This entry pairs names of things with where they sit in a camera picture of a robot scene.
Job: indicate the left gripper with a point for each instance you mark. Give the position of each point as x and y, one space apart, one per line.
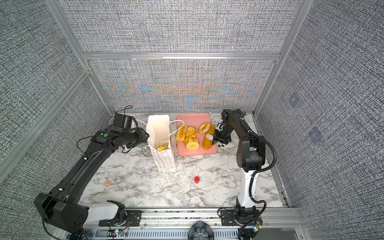
143 135

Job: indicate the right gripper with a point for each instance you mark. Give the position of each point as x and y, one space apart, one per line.
217 138

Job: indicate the small bun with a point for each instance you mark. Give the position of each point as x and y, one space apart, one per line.
204 128

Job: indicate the white printed paper bag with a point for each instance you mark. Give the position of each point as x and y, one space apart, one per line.
160 129

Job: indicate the round striped bun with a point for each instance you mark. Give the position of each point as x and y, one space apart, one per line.
191 132

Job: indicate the long yellow baguette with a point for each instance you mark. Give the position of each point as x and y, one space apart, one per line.
163 147

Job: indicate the striped croissant bread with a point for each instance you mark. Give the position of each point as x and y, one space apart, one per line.
181 134

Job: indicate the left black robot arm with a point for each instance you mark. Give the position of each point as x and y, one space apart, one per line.
60 206

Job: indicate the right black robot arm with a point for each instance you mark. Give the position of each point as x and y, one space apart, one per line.
254 156

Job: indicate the pink plastic tray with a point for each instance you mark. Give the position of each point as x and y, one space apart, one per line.
195 120

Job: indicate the black round fan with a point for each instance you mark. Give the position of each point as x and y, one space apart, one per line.
201 231

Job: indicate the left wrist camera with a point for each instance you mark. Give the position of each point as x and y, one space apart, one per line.
122 122

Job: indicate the aluminium front rail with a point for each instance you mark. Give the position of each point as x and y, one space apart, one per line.
180 214

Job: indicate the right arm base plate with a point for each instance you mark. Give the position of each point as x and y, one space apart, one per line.
228 217

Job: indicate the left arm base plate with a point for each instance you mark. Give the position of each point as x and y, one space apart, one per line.
131 218

